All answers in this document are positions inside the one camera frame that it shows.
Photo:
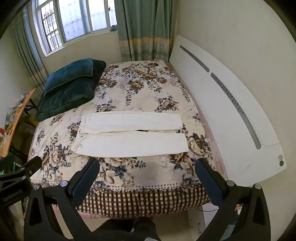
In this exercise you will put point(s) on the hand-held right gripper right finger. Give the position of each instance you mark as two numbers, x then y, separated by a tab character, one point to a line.
208	183

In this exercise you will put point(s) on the dark green folded blanket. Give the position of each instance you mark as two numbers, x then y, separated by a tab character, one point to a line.
67	99

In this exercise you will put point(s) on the white headboard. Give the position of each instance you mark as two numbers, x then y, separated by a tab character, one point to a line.
208	104

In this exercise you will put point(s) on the wooden desk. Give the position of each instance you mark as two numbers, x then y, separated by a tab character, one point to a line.
17	120

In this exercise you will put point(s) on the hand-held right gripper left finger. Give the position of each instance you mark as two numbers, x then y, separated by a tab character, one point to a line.
85	179

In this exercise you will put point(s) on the green round sticker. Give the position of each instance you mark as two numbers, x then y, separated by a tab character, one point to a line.
281	163

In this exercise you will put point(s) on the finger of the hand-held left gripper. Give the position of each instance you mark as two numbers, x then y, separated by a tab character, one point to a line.
27	169

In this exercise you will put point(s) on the white pants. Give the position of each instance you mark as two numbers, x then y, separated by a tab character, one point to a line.
129	143

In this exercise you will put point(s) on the floral bed sheet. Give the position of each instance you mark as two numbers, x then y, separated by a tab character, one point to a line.
138	92

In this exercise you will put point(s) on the person's dark trouser legs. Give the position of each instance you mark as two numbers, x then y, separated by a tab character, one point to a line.
129	231

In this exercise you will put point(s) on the yellow box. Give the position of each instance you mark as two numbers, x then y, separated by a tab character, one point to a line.
30	120

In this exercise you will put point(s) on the brown checkered bed skirt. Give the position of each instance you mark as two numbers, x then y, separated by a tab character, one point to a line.
138	201

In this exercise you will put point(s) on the teal velvet pillow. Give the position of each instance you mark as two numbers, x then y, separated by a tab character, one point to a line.
67	76

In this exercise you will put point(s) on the white framed window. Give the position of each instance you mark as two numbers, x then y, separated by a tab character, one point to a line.
76	18

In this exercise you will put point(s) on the white bed leg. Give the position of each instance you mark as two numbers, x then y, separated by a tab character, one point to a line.
196	220

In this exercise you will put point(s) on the clutter of small desk things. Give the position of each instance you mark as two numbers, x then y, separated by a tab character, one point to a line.
8	129

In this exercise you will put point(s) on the green striped curtain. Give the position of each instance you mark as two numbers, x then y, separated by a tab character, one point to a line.
30	58
143	30

